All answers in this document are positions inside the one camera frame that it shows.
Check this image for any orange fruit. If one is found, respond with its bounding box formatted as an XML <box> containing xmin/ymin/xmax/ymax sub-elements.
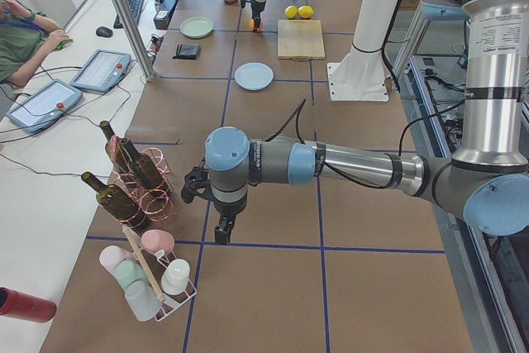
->
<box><xmin>249</xmin><ymin>20</ymin><xmax>264</xmax><ymax>32</ymax></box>

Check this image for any light blue plate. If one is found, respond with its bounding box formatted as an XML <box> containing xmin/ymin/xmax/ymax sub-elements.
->
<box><xmin>234</xmin><ymin>62</ymin><xmax>274</xmax><ymax>91</ymax></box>

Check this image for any green plate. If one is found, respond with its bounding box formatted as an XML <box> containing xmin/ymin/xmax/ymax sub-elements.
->
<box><xmin>179</xmin><ymin>17</ymin><xmax>214</xmax><ymax>39</ymax></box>

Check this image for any person's hand on desk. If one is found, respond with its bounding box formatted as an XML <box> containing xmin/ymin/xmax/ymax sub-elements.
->
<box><xmin>45</xmin><ymin>30</ymin><xmax>70</xmax><ymax>51</ymax></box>

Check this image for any left yellow lemon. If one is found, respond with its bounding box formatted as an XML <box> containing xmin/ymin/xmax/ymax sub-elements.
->
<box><xmin>284</xmin><ymin>5</ymin><xmax>298</xmax><ymax>20</ymax></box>

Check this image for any yellow lemon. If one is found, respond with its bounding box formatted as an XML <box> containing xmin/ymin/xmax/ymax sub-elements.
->
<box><xmin>298</xmin><ymin>5</ymin><xmax>314</xmax><ymax>19</ymax></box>
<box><xmin>284</xmin><ymin>5</ymin><xmax>298</xmax><ymax>20</ymax></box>

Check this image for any bamboo cutting board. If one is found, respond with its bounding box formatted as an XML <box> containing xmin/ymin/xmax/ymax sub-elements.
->
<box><xmin>278</xmin><ymin>20</ymin><xmax>326</xmax><ymax>60</ymax></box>

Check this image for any right yellow lemon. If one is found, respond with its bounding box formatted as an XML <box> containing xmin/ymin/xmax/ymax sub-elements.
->
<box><xmin>298</xmin><ymin>5</ymin><xmax>314</xmax><ymax>19</ymax></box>

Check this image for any white cup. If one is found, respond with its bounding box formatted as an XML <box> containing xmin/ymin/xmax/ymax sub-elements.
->
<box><xmin>161</xmin><ymin>259</ymin><xmax>190</xmax><ymax>295</ymax></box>

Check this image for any pink cup on rack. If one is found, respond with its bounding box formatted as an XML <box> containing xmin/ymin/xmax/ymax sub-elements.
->
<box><xmin>141</xmin><ymin>229</ymin><xmax>175</xmax><ymax>255</ymax></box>

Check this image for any folded grey cloth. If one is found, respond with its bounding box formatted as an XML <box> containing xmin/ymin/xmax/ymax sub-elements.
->
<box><xmin>172</xmin><ymin>43</ymin><xmax>201</xmax><ymax>60</ymax></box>

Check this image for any middle dark wine bottle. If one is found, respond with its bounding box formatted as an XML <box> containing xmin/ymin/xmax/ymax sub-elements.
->
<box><xmin>120</xmin><ymin>137</ymin><xmax>170</xmax><ymax>198</ymax></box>

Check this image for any dark wine bottle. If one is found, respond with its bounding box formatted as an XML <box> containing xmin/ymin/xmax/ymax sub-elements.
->
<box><xmin>99</xmin><ymin>121</ymin><xmax>129</xmax><ymax>174</ymax></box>
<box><xmin>120</xmin><ymin>137</ymin><xmax>170</xmax><ymax>198</ymax></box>
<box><xmin>81</xmin><ymin>171</ymin><xmax>150</xmax><ymax>231</ymax></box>

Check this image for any mint green cup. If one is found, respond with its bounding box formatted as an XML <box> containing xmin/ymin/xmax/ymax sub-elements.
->
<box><xmin>112</xmin><ymin>260</ymin><xmax>148</xmax><ymax>290</ymax></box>

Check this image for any grey blue cup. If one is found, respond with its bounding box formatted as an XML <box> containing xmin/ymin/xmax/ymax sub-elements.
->
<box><xmin>124</xmin><ymin>280</ymin><xmax>161</xmax><ymax>322</ymax></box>

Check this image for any front dark wine bottle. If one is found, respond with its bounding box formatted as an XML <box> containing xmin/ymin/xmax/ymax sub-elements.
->
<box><xmin>81</xmin><ymin>171</ymin><xmax>150</xmax><ymax>231</ymax></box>

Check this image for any pale pink cup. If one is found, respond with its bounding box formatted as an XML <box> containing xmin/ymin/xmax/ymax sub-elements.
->
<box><xmin>99</xmin><ymin>246</ymin><xmax>136</xmax><ymax>274</ymax></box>

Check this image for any back dark wine bottle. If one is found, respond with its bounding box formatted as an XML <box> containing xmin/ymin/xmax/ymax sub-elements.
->
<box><xmin>99</xmin><ymin>121</ymin><xmax>129</xmax><ymax>174</ymax></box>

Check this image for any black keyboard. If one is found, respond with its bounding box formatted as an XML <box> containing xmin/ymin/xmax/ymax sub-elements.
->
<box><xmin>126</xmin><ymin>0</ymin><xmax>144</xmax><ymax>24</ymax></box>

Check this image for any black computer mouse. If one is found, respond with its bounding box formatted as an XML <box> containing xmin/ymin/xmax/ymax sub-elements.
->
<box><xmin>95</xmin><ymin>26</ymin><xmax>113</xmax><ymax>38</ymax></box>

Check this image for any far teach pendant tablet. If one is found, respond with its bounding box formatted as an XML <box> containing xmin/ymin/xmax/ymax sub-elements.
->
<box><xmin>70</xmin><ymin>49</ymin><xmax>131</xmax><ymax>93</ymax></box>

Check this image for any teach pendant tablet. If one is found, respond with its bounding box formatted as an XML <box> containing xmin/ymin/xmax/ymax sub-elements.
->
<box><xmin>7</xmin><ymin>79</ymin><xmax>83</xmax><ymax>133</ymax></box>
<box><xmin>70</xmin><ymin>49</ymin><xmax>131</xmax><ymax>93</ymax></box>

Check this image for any near teach pendant tablet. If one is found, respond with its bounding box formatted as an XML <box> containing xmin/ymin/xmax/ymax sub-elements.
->
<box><xmin>7</xmin><ymin>79</ymin><xmax>83</xmax><ymax>133</ymax></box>

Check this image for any red cylinder bottle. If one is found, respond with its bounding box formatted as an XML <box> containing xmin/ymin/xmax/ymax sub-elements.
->
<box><xmin>1</xmin><ymin>287</ymin><xmax>57</xmax><ymax>323</ymax></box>

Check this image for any seated person green shirt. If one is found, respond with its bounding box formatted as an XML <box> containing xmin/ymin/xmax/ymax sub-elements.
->
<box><xmin>1</xmin><ymin>0</ymin><xmax>73</xmax><ymax>88</ymax></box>

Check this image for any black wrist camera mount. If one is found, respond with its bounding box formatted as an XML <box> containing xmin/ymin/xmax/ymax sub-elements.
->
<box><xmin>180</xmin><ymin>166</ymin><xmax>213</xmax><ymax>204</ymax></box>

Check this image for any wooden rack handle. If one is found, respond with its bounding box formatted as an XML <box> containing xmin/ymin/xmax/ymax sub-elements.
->
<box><xmin>122</xmin><ymin>227</ymin><xmax>165</xmax><ymax>303</ymax></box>

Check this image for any copper wire bottle rack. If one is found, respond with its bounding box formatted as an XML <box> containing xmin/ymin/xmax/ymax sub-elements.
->
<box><xmin>113</xmin><ymin>148</ymin><xmax>174</xmax><ymax>223</ymax></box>

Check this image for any white camera pillar base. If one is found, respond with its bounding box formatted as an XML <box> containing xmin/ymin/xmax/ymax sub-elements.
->
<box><xmin>326</xmin><ymin>0</ymin><xmax>417</xmax><ymax>103</ymax></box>

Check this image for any aluminium frame post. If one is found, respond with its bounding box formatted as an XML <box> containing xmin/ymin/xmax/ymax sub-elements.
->
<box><xmin>112</xmin><ymin>0</ymin><xmax>155</xmax><ymax>82</ymax></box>

